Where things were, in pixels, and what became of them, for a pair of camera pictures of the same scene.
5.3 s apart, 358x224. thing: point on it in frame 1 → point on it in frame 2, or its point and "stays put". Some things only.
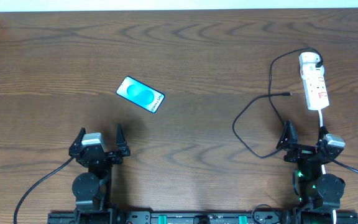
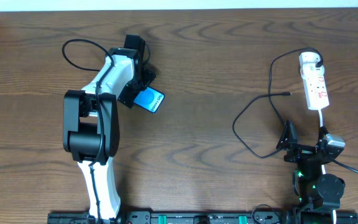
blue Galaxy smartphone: (140, 94) stays put
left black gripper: (105, 155) → (129, 97)
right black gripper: (305, 152) stays put
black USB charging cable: (269, 95) stays put
